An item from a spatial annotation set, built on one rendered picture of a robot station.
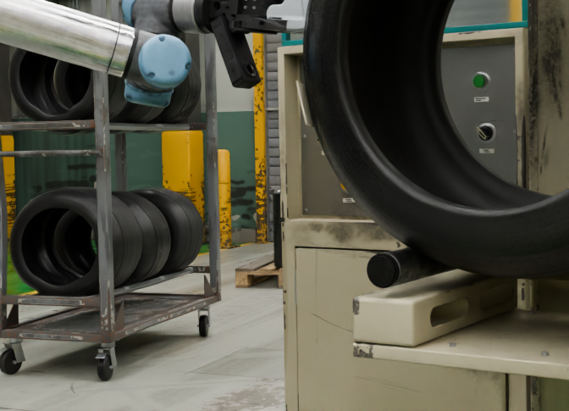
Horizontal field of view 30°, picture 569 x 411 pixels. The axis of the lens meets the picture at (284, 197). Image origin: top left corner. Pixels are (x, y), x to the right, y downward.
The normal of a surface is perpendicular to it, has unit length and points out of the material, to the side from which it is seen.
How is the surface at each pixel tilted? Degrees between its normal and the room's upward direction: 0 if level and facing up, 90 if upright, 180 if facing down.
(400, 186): 99
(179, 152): 90
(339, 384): 90
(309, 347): 90
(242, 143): 90
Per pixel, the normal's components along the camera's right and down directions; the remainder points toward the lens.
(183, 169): -0.39, 0.06
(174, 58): 0.25, 0.05
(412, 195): -0.61, 0.22
